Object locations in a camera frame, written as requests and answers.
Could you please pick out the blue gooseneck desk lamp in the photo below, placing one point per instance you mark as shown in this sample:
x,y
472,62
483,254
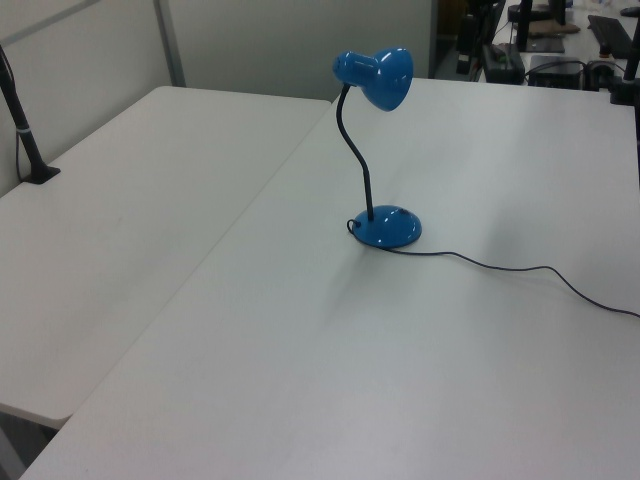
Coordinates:
x,y
390,75

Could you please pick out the black computer tower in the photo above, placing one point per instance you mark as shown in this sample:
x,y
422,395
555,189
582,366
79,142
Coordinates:
x,y
465,40

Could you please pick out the black electronics box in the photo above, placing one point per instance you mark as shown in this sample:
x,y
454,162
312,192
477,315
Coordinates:
x,y
555,75

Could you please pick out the black monitor stand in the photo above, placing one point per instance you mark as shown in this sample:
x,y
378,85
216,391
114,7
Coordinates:
x,y
542,45

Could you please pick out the black keyboard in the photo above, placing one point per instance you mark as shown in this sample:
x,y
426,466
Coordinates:
x,y
610,32

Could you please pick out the grey partition frame post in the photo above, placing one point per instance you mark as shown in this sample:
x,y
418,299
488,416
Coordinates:
x,y
170,45

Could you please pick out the black camera pole with clamp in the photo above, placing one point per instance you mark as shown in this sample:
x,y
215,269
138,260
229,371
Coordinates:
x,y
25,141

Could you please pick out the black clamp mount pole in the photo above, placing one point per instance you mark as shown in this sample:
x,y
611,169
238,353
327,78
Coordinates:
x,y
625,90

